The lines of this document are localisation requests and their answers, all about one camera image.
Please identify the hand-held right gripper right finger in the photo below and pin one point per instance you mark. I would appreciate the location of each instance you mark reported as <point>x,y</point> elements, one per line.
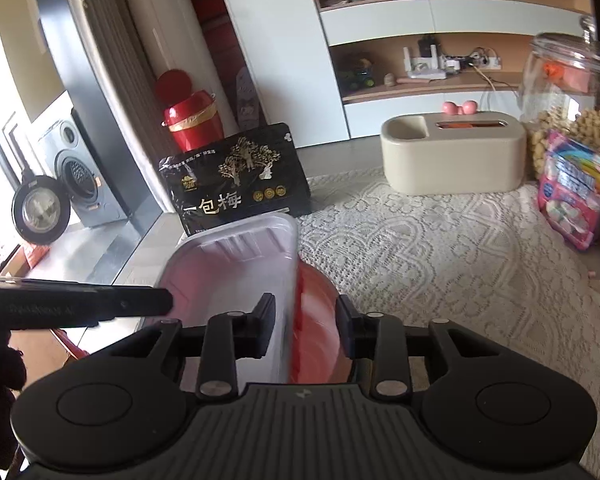
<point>344,325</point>

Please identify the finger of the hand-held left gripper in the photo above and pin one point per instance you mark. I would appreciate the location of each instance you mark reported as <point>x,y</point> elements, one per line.
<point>135,302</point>

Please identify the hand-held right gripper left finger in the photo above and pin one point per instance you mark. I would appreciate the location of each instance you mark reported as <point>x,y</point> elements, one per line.
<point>267,325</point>

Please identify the red and white plastic tray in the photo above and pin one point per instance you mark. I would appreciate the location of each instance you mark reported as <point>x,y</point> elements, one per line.
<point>230,270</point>

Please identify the round black rimmed object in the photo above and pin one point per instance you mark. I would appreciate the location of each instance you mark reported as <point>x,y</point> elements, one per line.
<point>40,210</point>

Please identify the white lace tablecloth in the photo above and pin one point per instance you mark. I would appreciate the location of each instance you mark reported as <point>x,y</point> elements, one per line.
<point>430,260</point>

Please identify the grey washing machine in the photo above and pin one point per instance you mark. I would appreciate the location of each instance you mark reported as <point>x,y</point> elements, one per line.
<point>80,175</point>

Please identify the black snack bag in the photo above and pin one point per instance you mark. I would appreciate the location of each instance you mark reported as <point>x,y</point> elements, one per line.
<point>230,185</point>

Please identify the red jar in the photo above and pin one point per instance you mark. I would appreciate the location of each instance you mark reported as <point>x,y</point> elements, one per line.
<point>195,130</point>

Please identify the cream tissue box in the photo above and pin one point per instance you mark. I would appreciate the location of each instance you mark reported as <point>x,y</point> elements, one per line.
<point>450,160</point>

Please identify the red round lid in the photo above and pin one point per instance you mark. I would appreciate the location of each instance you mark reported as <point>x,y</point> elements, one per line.
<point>172,85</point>

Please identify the patterned white board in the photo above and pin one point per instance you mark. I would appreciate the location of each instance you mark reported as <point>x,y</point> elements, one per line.
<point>246,100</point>

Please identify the pink bow ornament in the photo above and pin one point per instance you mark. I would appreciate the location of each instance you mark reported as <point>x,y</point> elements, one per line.
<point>450,107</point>

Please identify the green toy tractor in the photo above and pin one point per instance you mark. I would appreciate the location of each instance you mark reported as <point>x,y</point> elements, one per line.
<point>355,77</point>

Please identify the small beige figurine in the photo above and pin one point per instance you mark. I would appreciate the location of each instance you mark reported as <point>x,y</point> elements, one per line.
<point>390,80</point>

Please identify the pink marshmallow packet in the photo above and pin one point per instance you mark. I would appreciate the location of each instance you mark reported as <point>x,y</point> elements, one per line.
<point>575,195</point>

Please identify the white router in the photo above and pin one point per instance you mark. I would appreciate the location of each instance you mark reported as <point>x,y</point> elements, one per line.
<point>425,71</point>

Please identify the white standing air conditioner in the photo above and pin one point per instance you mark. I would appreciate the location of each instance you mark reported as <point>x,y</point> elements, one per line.
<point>170,20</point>

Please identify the white power strip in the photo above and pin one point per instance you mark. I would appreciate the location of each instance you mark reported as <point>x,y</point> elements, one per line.
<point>485,64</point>

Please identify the clear jar of peanuts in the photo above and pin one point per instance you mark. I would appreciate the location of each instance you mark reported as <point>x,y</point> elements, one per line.
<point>595,130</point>

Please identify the white wooden wall cabinet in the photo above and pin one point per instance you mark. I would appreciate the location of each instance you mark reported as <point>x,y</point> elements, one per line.
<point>380,25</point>

